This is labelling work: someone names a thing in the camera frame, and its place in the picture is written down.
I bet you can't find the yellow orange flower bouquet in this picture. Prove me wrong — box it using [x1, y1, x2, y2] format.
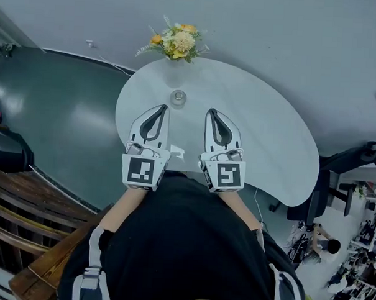
[134, 14, 212, 65]

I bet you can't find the black office chair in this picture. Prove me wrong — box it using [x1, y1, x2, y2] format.
[268, 136, 376, 229]

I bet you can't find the grey left harness strap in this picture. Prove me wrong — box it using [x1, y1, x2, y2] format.
[72, 225, 116, 300]

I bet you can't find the person's black shirt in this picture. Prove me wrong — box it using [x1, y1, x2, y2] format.
[57, 166, 311, 300]

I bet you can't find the dark wooden bench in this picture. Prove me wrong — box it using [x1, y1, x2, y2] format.
[0, 163, 117, 300]

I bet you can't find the cluttered storage shelf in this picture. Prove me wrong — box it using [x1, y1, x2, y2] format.
[325, 180, 376, 300]

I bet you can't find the white curved table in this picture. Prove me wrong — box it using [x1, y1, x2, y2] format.
[111, 53, 325, 209]

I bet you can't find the thin white wall cable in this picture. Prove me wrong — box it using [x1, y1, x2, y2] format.
[98, 55, 137, 76]

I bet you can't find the person's right forearm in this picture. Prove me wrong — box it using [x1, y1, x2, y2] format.
[218, 191, 264, 234]

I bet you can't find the white power strip cable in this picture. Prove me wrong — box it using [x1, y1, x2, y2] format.
[252, 186, 265, 224]

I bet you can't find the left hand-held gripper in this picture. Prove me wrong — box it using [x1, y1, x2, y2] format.
[121, 102, 174, 193]

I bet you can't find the grey harness strap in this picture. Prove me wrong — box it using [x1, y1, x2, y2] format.
[72, 225, 116, 300]
[250, 227, 307, 300]

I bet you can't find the person's left forearm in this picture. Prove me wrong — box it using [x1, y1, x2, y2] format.
[98, 186, 150, 236]

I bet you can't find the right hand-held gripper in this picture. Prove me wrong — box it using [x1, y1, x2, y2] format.
[196, 107, 250, 194]

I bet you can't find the grey right harness strap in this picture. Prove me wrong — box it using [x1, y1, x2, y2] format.
[250, 227, 307, 300]

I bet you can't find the black bag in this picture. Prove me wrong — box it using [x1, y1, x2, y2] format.
[0, 129, 37, 175]

